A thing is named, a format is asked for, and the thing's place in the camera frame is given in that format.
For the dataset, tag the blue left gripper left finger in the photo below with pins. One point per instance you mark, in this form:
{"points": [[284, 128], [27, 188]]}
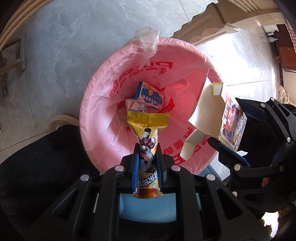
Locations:
{"points": [[135, 168]]}

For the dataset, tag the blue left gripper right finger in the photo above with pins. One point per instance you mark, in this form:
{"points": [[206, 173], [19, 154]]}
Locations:
{"points": [[159, 166]]}

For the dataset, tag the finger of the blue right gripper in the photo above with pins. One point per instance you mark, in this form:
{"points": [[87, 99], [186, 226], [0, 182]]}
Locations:
{"points": [[252, 109], [230, 158]]}

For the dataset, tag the yellow snack wrapper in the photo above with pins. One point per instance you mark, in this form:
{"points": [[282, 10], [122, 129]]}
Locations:
{"points": [[145, 127]]}

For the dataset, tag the purple playing card box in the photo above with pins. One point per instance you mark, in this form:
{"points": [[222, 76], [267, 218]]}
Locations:
{"points": [[217, 115]]}

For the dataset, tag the blue cartoon milk carton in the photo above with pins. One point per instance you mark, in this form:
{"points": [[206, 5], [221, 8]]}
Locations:
{"points": [[135, 105]]}

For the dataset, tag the blue white medicine box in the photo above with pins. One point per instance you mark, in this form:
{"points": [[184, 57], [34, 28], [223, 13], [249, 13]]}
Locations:
{"points": [[149, 95]]}

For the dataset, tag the pink lined trash bin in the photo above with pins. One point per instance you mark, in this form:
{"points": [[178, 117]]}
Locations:
{"points": [[168, 75]]}

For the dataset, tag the checkered tablecloth side table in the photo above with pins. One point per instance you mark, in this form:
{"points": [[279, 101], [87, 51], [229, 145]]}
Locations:
{"points": [[285, 47]]}

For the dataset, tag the white small appliance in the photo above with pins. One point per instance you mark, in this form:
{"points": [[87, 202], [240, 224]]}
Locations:
{"points": [[270, 30]]}

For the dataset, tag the cream wooden coffee table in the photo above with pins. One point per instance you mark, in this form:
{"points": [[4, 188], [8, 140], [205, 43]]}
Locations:
{"points": [[226, 17]]}

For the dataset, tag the person's black trouser leg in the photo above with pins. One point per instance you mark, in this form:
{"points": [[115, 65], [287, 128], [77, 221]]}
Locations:
{"points": [[34, 177]]}

